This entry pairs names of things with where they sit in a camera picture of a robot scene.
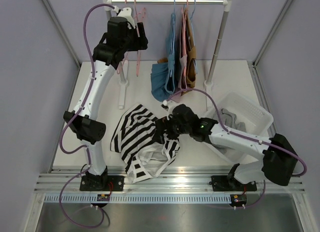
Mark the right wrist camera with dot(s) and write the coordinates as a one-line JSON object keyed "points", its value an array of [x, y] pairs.
{"points": [[166, 104]]}

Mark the white cable duct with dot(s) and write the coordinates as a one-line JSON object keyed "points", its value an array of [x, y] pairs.
{"points": [[140, 198]]}

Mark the grey tank top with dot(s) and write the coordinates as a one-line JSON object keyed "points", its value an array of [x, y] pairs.
{"points": [[229, 119]]}

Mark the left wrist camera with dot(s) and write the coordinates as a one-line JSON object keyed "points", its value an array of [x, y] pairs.
{"points": [[126, 13]]}

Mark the black white striped tank top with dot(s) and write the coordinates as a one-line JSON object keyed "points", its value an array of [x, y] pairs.
{"points": [[133, 140]]}

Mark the brown tank top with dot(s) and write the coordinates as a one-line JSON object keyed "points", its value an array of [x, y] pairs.
{"points": [[191, 54]]}

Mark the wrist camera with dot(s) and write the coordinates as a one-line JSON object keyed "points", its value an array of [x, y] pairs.
{"points": [[166, 104], [126, 13]]}

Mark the white clothes rack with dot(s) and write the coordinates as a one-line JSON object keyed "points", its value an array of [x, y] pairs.
{"points": [[208, 83]]}

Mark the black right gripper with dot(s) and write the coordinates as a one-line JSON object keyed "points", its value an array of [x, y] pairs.
{"points": [[162, 125]]}

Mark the light blue hanger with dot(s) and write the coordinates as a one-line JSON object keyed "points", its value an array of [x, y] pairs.
{"points": [[173, 29]]}

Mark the pink tank top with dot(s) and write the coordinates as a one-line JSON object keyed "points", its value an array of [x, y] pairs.
{"points": [[179, 73]]}

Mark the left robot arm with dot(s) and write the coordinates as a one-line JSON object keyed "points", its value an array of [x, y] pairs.
{"points": [[83, 119]]}

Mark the white plastic laundry basket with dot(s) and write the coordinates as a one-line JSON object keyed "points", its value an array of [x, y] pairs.
{"points": [[256, 119]]}

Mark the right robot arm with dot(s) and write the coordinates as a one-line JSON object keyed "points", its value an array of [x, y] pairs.
{"points": [[275, 157]]}

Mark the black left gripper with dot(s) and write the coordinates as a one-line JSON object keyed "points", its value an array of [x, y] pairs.
{"points": [[139, 43]]}

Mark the blue tank top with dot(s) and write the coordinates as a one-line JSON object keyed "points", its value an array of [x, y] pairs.
{"points": [[163, 82]]}

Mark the aluminium rail base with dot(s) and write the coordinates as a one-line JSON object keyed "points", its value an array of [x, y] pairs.
{"points": [[172, 180]]}

